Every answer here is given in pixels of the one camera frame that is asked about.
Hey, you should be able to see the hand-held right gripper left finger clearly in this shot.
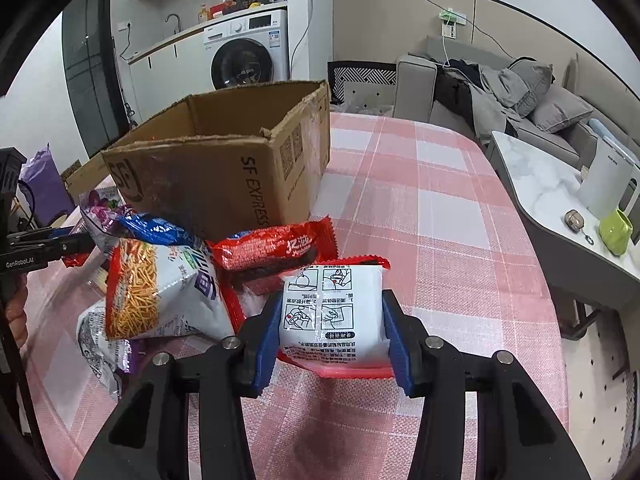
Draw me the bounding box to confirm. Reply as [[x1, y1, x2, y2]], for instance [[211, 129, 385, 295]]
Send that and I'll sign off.
[[72, 292, 286, 480]]

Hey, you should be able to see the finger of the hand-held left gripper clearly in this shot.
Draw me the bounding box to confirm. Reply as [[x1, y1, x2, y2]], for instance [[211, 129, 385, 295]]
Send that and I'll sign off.
[[10, 234, 97, 267], [7, 226, 77, 242]]

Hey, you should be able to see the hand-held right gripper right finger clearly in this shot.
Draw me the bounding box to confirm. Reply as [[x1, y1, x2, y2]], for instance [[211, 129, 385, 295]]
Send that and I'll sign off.
[[381, 289, 581, 480]]

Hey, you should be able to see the clear cracker packet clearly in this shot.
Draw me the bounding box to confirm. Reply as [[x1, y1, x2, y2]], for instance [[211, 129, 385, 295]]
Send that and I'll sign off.
[[91, 260, 112, 293]]

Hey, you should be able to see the white and red snack packet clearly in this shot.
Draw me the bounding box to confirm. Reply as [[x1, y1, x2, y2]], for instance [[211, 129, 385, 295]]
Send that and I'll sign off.
[[276, 256, 396, 380]]

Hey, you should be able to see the blue snack packet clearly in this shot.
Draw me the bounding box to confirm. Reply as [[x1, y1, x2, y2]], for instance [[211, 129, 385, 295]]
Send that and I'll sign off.
[[117, 212, 201, 256]]

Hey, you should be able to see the orange noodle snack bag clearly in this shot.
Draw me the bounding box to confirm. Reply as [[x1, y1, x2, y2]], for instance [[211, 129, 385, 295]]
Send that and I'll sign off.
[[105, 237, 246, 341]]

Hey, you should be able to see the large brown cardboard box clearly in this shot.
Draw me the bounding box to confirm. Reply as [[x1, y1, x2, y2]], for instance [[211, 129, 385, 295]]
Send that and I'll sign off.
[[101, 80, 332, 241]]

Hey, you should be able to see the person's left hand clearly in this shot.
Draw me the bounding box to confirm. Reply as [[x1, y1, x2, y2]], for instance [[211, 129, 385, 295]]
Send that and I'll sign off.
[[4, 280, 29, 343]]

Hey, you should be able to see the purple plastic bag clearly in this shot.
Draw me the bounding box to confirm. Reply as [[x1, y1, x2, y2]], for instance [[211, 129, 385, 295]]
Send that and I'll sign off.
[[19, 144, 76, 228]]

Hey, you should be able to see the small cardboard box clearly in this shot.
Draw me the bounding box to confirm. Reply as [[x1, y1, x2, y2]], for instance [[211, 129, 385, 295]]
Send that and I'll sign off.
[[61, 152, 108, 206]]

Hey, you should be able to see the grey and purple snack bag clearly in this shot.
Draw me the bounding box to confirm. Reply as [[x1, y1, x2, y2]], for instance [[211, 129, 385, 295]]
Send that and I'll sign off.
[[76, 300, 146, 398]]

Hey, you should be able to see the pink checked tablecloth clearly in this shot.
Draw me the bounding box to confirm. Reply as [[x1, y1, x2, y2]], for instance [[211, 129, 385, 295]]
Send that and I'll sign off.
[[22, 110, 571, 480]]

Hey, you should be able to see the dark glass door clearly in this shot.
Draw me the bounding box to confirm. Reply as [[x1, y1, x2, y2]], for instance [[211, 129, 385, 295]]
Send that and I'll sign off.
[[62, 0, 133, 158]]

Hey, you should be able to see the white base cabinet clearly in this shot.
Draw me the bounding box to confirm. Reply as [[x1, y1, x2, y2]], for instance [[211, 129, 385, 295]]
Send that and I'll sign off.
[[127, 34, 213, 122]]

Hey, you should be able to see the white dotted rug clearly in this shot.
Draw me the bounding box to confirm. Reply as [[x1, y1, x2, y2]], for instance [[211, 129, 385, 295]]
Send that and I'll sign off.
[[560, 330, 632, 480]]

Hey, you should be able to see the marble coffee table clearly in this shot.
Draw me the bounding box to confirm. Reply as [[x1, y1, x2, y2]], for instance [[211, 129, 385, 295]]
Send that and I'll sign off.
[[487, 130, 640, 333]]

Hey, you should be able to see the green cup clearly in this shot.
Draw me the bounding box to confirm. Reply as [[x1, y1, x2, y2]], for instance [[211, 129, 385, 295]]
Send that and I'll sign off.
[[599, 208, 634, 257]]

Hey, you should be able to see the white washing machine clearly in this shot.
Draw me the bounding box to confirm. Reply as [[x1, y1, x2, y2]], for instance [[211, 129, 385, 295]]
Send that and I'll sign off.
[[202, 8, 291, 92]]

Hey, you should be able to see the grey sofa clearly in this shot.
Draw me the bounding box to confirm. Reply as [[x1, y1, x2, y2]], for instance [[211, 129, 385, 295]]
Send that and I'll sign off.
[[392, 35, 640, 171]]

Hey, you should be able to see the pile of dark clothes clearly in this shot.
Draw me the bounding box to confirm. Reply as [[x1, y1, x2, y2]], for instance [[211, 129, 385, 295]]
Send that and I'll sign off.
[[435, 58, 531, 146]]

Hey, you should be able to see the white air purifier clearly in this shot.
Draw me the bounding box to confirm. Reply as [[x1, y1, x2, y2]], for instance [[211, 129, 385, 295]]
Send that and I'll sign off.
[[579, 136, 640, 221]]

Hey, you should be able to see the black and white patterned cushion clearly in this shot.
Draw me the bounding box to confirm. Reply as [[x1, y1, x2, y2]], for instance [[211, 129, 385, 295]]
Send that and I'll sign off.
[[327, 61, 398, 106]]

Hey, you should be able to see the grey pillow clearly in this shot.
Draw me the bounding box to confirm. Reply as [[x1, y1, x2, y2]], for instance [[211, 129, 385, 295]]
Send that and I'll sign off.
[[507, 57, 556, 118], [530, 82, 596, 133]]

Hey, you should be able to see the light blue folded cloth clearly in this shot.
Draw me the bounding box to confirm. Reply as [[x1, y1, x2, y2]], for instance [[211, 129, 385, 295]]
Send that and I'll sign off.
[[589, 117, 637, 161]]

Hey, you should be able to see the green and white power strip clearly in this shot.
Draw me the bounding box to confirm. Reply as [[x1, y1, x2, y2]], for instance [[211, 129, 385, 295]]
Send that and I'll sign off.
[[437, 7, 466, 38]]

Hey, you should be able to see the earbud case with key ring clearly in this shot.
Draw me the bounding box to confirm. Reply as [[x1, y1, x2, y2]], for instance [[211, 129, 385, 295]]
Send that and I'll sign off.
[[564, 208, 596, 247]]

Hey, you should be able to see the white rack with handle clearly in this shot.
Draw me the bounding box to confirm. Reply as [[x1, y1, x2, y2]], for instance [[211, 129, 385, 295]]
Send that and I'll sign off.
[[619, 164, 640, 242]]

